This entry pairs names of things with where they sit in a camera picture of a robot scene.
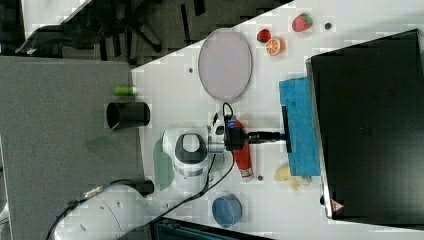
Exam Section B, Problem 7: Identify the red ketchup bottle toy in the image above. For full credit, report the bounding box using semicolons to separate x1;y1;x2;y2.
232;120;254;182

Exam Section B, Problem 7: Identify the green plate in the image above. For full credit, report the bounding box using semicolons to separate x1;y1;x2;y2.
153;139;174;191

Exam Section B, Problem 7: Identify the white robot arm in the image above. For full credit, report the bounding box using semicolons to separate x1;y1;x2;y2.
53;112;289;240

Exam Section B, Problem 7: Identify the black cylinder cup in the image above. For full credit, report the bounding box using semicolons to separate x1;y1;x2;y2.
106;102;151;129

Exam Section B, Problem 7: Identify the small red strawberry toy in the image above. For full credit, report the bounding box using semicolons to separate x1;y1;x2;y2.
256;29;271;43

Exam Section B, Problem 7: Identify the yellow peeled banana toy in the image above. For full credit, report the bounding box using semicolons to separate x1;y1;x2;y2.
274;164;312;191

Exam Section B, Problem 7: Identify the large red strawberry toy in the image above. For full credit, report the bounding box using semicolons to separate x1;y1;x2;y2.
292;13;313;32

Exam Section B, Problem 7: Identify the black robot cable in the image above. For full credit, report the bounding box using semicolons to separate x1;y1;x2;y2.
44;102;236;240

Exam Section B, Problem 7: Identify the black office chair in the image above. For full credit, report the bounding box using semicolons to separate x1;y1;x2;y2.
15;0;162;53

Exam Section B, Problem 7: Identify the blue cup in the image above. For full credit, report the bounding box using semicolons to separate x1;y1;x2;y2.
212;194;243;228

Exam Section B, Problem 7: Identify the grey round plate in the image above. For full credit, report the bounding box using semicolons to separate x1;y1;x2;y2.
198;28;253;101

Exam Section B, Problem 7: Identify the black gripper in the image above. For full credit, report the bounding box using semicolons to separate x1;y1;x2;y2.
224;116;282;151

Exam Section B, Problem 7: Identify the orange slice toy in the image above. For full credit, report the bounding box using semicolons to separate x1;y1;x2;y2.
266;38;285;56

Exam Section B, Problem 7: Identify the black toaster oven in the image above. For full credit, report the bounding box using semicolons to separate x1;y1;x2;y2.
306;29;424;230

